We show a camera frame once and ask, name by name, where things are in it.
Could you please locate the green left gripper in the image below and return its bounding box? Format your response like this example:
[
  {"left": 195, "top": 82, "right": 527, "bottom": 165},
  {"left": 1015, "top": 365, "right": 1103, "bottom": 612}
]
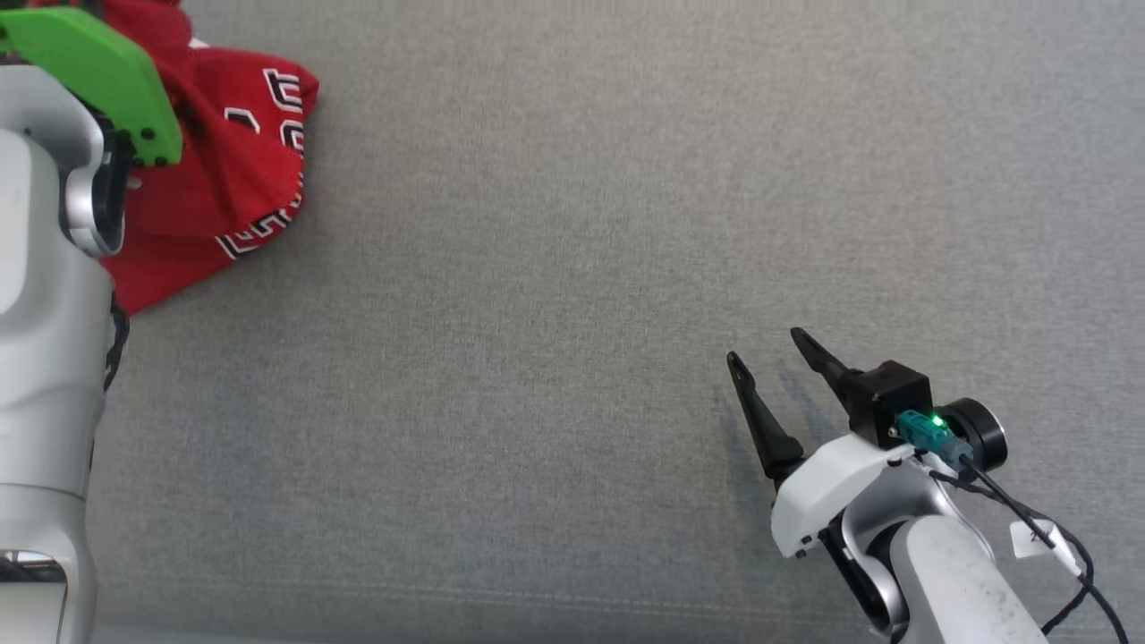
[{"left": 0, "top": 4, "right": 184, "bottom": 169}]

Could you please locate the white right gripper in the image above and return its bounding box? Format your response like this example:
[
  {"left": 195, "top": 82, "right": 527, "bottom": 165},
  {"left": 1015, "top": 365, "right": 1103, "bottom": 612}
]
[{"left": 726, "top": 326, "right": 915, "bottom": 561}]

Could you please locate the red numbered basketball jersey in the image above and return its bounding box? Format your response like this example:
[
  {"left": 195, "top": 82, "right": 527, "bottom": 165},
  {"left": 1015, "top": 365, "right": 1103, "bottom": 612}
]
[{"left": 97, "top": 0, "right": 321, "bottom": 316}]

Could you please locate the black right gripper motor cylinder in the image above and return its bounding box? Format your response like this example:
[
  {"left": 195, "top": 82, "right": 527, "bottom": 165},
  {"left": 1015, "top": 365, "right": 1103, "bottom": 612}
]
[{"left": 939, "top": 398, "right": 1009, "bottom": 473}]

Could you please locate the teal right camera connector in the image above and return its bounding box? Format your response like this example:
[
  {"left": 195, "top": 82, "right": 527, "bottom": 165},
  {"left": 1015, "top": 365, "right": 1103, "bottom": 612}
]
[{"left": 897, "top": 410, "right": 974, "bottom": 471}]

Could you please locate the smooth black right camera cable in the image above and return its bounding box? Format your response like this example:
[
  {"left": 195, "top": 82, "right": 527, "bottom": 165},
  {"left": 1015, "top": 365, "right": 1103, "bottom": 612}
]
[{"left": 957, "top": 456, "right": 1130, "bottom": 644}]

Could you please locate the white cable label tag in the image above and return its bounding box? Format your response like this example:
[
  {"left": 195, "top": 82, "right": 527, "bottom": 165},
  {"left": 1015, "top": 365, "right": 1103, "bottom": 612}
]
[{"left": 1009, "top": 519, "right": 1083, "bottom": 578}]

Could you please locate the braided black left arm cable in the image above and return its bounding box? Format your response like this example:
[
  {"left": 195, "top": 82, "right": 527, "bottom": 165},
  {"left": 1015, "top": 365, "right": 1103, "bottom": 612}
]
[{"left": 89, "top": 291, "right": 132, "bottom": 475}]

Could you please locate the braided black arm cable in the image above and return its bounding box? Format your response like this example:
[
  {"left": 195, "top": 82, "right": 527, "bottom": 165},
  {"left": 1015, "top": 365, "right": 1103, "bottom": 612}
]
[
  {"left": 926, "top": 470, "right": 1097, "bottom": 638},
  {"left": 89, "top": 291, "right": 132, "bottom": 475}
]

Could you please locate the braided black right arm cable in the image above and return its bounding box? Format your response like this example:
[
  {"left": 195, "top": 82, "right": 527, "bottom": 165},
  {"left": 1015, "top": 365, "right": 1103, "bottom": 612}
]
[{"left": 926, "top": 470, "right": 1097, "bottom": 638}]

